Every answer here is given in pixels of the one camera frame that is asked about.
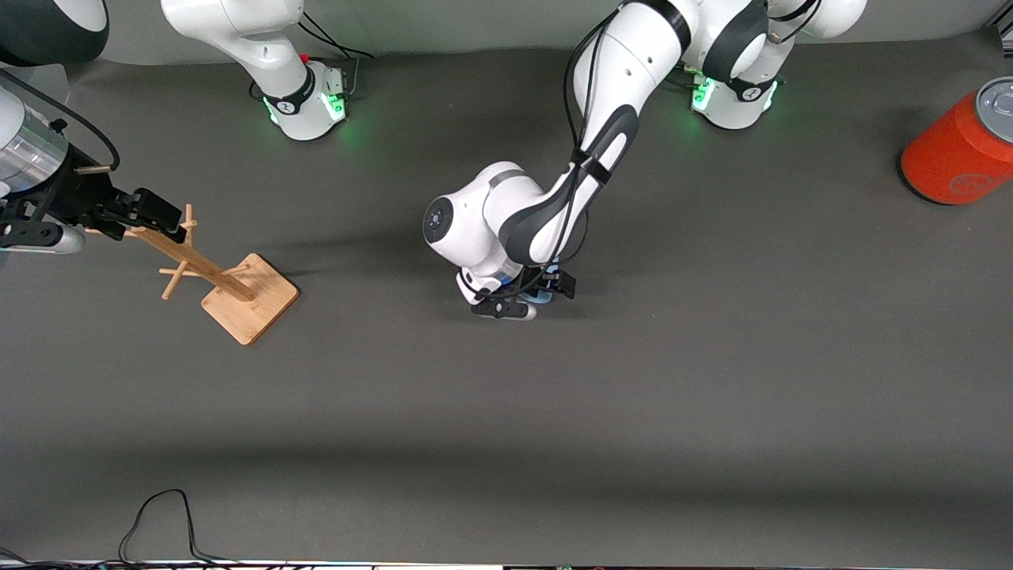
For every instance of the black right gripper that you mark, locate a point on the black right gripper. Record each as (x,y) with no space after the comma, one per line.
(79,195)

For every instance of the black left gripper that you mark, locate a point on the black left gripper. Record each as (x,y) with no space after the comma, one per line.
(560,283)

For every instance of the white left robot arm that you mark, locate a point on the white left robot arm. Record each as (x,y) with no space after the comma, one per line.
(617,71)

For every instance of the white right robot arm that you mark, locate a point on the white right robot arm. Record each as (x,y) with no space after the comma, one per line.
(261,47)

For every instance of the wooden mug tree rack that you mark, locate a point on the wooden mug tree rack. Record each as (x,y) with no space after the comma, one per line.
(249,305)

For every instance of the orange can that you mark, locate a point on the orange can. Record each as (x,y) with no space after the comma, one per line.
(957,150)

